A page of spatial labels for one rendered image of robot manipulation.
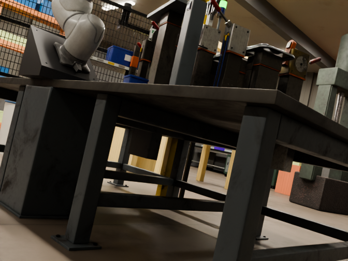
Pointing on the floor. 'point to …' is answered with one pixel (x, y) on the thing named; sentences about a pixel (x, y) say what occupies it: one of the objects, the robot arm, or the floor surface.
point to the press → (320, 201)
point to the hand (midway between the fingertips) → (209, 20)
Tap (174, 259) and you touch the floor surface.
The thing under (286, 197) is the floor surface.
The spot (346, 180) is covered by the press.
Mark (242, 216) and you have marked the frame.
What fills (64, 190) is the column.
